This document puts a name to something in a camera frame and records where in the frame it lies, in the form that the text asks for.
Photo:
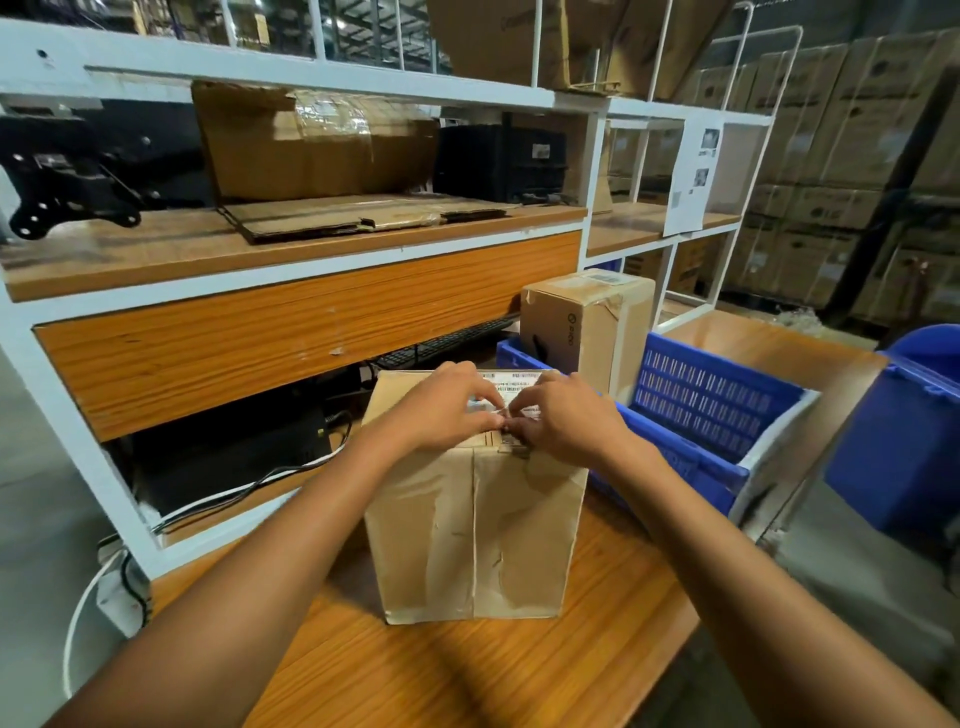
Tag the person's right hand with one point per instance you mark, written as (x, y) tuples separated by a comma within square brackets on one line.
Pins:
[(574, 420)]

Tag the person's left hand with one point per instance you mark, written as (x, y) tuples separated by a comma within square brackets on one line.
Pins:
[(439, 409)]

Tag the person's left thumb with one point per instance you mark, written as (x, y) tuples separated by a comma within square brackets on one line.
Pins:
[(484, 421)]

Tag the person's right thumb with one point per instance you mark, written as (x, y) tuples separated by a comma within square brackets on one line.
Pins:
[(525, 429)]

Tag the taped brown cardboard box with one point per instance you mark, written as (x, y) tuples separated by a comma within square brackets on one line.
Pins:
[(469, 517)]

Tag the person's left forearm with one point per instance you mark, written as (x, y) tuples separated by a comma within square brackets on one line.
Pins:
[(247, 585)]

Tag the person's right forearm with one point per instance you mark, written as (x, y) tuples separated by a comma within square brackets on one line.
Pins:
[(750, 592)]

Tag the white shipping label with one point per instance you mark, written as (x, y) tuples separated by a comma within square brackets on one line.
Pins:
[(510, 390)]

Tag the black keyboard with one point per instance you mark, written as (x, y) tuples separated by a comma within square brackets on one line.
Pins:
[(450, 341)]

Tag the small brown cardboard box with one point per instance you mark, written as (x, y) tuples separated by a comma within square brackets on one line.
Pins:
[(589, 326)]

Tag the blue plastic crate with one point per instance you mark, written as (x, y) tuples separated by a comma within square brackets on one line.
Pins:
[(705, 420)]

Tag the flattened cardboard sheet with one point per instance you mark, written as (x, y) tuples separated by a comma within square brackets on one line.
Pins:
[(352, 215)]

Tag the white metal shelf rack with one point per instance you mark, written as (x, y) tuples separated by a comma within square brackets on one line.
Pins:
[(300, 247)]

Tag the black printer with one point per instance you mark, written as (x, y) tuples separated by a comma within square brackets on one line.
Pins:
[(502, 163)]

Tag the black computer case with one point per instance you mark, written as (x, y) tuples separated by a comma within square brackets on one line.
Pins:
[(225, 457)]

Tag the white paper notice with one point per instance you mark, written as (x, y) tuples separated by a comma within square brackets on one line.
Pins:
[(694, 176)]

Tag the large brown cardboard box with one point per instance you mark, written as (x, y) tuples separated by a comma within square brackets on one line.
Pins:
[(315, 146)]

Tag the blue plastic bin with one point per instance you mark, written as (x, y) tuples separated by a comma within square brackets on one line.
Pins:
[(904, 427)]

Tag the folded cardboard box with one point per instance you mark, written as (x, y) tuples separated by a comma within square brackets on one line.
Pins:
[(577, 45)]

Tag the white power strip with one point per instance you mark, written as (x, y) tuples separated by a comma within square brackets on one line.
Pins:
[(124, 589)]

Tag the stack of large cardboard cartons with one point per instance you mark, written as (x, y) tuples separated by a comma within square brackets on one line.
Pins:
[(847, 172)]

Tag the black monitor mount bracket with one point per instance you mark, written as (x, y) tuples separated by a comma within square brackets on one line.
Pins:
[(67, 180)]

